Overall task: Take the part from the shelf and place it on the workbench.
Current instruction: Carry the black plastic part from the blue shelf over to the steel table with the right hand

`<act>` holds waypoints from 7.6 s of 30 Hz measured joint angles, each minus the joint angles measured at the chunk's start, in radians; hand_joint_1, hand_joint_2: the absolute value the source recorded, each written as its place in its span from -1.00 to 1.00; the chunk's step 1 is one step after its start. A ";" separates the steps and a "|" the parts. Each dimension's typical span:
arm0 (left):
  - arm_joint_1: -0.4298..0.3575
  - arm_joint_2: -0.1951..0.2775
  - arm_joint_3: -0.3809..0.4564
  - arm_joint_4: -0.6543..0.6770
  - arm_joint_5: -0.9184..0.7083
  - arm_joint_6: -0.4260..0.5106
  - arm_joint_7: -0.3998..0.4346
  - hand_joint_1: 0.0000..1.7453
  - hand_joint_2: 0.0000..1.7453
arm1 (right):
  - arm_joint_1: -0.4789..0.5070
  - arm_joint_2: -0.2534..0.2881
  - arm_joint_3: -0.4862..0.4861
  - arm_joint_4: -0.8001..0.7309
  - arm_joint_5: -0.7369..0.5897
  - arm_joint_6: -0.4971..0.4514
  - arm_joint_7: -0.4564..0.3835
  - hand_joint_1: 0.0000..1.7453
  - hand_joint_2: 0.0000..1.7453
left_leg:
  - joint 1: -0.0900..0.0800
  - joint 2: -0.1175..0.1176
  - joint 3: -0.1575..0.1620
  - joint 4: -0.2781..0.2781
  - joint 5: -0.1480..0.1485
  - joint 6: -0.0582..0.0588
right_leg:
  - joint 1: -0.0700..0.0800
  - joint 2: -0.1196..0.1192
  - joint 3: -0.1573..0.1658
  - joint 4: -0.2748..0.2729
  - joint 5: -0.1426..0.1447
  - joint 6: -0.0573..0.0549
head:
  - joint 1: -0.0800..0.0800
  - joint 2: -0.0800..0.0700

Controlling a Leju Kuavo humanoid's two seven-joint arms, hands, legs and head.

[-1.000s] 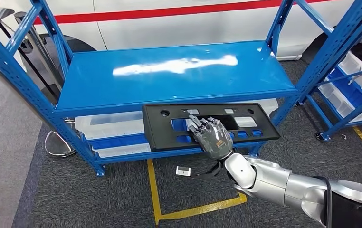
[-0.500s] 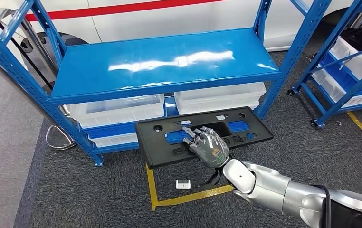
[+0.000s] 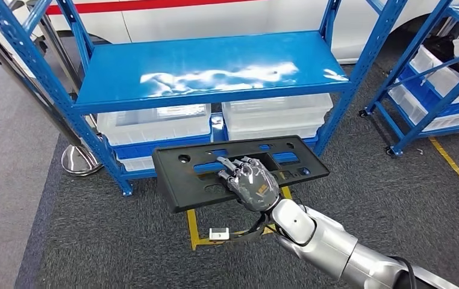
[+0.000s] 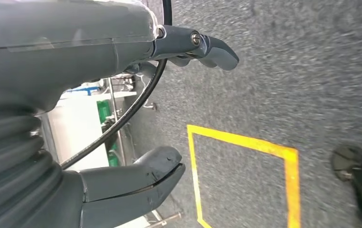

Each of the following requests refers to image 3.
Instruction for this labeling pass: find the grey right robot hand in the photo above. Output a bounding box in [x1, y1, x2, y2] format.
[216, 155, 282, 213]

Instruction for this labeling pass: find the black plastic panel part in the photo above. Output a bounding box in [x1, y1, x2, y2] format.
[151, 135, 331, 214]

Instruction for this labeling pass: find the blue metal shelf rack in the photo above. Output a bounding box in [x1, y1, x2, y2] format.
[359, 0, 459, 157]
[0, 0, 410, 197]

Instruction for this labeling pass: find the yellow floor tape square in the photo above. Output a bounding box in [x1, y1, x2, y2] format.
[429, 137, 459, 195]
[186, 185, 294, 251]

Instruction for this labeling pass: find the white car with red stripe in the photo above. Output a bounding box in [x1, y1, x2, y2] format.
[0, 0, 459, 66]

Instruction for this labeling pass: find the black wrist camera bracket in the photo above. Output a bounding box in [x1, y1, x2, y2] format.
[229, 213, 280, 243]

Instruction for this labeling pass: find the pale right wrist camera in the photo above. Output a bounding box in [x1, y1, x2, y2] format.
[208, 228, 230, 241]

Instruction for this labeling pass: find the chrome base stanchion post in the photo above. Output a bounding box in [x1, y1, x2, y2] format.
[0, 35, 104, 177]

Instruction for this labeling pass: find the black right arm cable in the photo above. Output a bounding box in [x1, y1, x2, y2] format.
[389, 256, 419, 289]

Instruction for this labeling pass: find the dark base stanchion post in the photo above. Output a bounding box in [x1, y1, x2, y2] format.
[26, 0, 84, 95]

